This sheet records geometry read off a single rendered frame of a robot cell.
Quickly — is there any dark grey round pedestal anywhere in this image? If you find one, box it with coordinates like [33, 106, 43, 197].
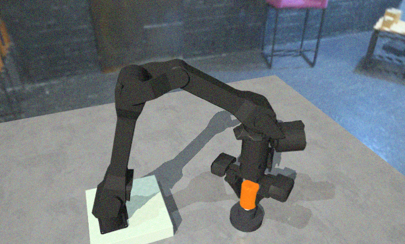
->
[230, 202, 263, 232]

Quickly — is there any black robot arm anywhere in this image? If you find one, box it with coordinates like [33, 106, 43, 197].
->
[92, 58, 307, 235]

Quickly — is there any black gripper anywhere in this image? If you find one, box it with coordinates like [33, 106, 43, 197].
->
[211, 151, 294, 206]

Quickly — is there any orange tapered knob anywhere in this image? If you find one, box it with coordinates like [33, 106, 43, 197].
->
[240, 180, 259, 209]

